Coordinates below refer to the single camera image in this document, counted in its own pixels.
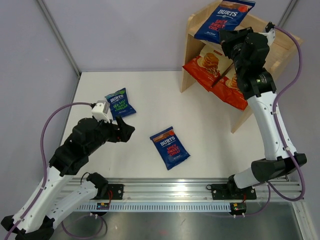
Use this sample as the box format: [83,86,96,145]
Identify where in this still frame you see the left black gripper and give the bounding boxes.
[85,115,135,155]

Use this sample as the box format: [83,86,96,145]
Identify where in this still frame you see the Burts chilli bag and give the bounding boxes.
[194,0,256,44]
[149,126,190,171]

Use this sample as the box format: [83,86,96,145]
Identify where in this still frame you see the cassava chips bag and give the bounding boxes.
[210,72,248,111]
[183,45,233,92]

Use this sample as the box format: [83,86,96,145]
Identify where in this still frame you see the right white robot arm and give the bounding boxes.
[219,26,307,198]

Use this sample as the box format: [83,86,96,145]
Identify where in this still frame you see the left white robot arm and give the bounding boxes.
[1,117,135,240]

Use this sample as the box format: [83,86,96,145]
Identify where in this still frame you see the wooden two-tier shelf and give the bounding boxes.
[180,0,305,133]

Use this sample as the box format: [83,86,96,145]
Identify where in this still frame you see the Burts green blue bag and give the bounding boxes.
[105,87,136,121]

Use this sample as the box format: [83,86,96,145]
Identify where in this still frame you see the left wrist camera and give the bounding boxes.
[91,100,112,123]

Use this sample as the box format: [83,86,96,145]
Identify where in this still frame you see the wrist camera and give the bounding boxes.
[91,100,112,123]
[265,21,276,47]

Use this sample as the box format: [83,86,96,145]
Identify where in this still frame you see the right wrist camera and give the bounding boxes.
[265,21,276,47]

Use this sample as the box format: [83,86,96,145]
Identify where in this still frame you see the aluminium mounting rail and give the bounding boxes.
[57,177,305,203]

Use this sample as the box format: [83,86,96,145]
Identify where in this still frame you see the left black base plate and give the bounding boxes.
[93,184,124,200]

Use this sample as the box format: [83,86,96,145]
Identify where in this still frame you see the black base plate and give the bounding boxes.
[206,183,257,200]
[93,184,124,200]

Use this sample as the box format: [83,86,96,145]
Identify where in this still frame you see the white slotted cable duct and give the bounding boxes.
[75,202,231,213]

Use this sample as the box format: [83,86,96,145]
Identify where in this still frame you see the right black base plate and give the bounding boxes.
[206,183,257,200]

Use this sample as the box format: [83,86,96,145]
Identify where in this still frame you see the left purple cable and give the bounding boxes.
[3,102,108,240]

